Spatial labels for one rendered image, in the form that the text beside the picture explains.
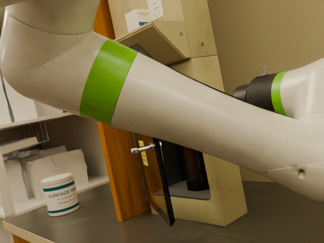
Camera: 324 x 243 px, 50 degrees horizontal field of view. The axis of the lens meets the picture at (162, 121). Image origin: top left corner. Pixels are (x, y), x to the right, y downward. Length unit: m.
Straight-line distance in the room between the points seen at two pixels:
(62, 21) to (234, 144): 0.27
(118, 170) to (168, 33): 0.52
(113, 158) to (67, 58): 0.77
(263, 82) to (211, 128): 0.21
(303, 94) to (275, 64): 0.72
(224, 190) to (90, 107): 0.61
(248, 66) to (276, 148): 0.89
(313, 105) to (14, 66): 0.42
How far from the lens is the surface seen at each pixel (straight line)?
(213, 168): 0.96
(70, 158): 2.14
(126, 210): 1.23
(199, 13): 1.02
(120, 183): 1.21
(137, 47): 0.97
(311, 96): 0.57
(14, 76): 0.49
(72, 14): 0.44
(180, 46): 0.92
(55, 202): 1.50
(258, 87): 0.64
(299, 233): 0.93
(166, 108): 0.45
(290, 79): 0.62
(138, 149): 0.90
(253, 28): 1.34
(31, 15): 0.45
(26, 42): 0.46
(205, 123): 0.46
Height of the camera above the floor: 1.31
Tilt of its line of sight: 3 degrees down
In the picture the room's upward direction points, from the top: 12 degrees counter-clockwise
